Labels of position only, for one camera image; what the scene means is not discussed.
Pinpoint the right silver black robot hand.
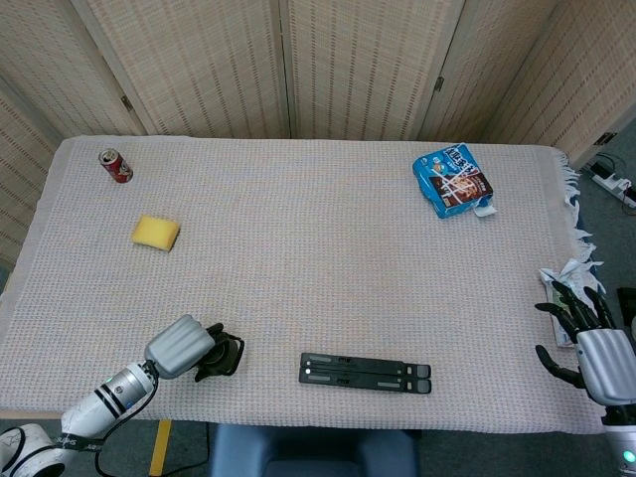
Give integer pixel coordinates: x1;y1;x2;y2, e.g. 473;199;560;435
534;280;636;409

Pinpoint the red soda can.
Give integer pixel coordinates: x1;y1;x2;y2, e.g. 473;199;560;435
97;148;134;185

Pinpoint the black folding laptop stand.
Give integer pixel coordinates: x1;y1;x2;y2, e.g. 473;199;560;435
298;352;432;396

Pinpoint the woven beige tablecloth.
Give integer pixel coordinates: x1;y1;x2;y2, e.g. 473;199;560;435
0;135;606;435

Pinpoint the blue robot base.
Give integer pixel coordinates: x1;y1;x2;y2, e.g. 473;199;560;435
207;422;422;477

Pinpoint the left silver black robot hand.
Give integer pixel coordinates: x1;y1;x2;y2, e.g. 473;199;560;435
143;314;226;381

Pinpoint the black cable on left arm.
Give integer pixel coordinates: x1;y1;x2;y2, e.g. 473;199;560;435
93;361;161;477

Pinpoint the yellow sponge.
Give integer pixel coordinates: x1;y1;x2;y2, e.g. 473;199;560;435
131;214;182;253

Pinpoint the white power strip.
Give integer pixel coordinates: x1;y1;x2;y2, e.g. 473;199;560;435
589;161;636;209

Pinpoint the crumpled white paper package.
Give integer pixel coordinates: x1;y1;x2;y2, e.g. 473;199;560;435
539;257;605;350

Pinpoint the woven folding screen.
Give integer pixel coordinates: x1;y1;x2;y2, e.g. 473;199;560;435
0;0;636;269

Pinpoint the blue snack package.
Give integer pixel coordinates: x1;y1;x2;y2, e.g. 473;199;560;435
411;141;499;221

